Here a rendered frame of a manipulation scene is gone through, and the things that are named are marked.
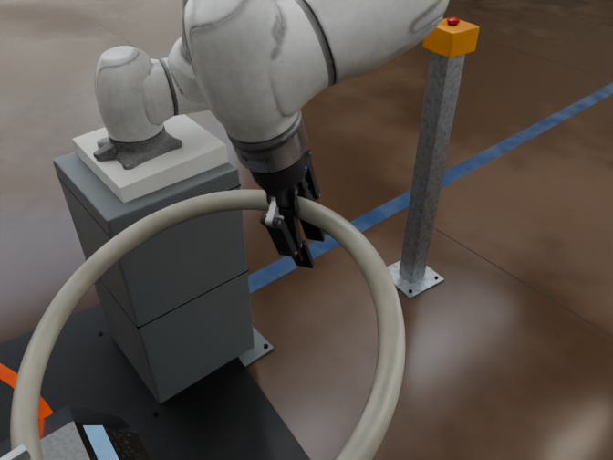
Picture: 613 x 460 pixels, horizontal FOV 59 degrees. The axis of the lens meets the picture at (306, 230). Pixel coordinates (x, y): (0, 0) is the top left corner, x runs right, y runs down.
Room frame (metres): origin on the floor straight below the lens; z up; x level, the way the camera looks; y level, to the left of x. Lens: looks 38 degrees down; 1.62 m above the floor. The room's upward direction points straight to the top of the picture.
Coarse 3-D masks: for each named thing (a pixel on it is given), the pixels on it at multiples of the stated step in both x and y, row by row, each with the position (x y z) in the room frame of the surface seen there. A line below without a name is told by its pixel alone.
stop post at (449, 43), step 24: (456, 24) 1.71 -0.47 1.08; (432, 48) 1.70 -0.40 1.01; (456, 48) 1.66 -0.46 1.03; (432, 72) 1.71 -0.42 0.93; (456, 72) 1.70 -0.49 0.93; (432, 96) 1.70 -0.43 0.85; (456, 96) 1.71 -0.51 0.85; (432, 120) 1.69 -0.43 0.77; (432, 144) 1.67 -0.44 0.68; (432, 168) 1.68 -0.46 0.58; (432, 192) 1.69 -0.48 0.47; (408, 216) 1.73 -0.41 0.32; (432, 216) 1.70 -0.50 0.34; (408, 240) 1.71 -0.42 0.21; (408, 264) 1.69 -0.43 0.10; (408, 288) 1.64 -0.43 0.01
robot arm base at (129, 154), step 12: (108, 144) 1.30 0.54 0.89; (120, 144) 1.28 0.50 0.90; (132, 144) 1.28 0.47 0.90; (144, 144) 1.29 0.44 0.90; (156, 144) 1.31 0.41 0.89; (168, 144) 1.33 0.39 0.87; (180, 144) 1.34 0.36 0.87; (96, 156) 1.28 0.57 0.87; (108, 156) 1.28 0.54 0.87; (120, 156) 1.27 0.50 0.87; (132, 156) 1.27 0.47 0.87; (144, 156) 1.27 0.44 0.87; (156, 156) 1.30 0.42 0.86; (132, 168) 1.24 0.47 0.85
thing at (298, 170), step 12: (288, 168) 0.56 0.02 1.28; (300, 168) 0.57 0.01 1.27; (264, 180) 0.56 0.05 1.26; (276, 180) 0.55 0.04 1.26; (288, 180) 0.56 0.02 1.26; (300, 180) 0.57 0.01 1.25; (276, 192) 0.56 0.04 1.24; (288, 192) 0.58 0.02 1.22; (276, 204) 0.56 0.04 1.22; (288, 204) 0.58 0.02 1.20
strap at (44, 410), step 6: (0, 366) 1.23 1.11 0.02; (0, 372) 1.20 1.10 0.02; (6, 372) 1.20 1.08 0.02; (12, 372) 1.20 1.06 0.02; (0, 378) 1.18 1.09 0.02; (6, 378) 1.18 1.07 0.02; (12, 378) 1.18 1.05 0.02; (12, 384) 1.15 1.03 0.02; (42, 402) 1.08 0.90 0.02; (42, 408) 1.05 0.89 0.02; (48, 408) 1.05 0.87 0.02; (42, 414) 1.03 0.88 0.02; (48, 414) 1.03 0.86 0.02
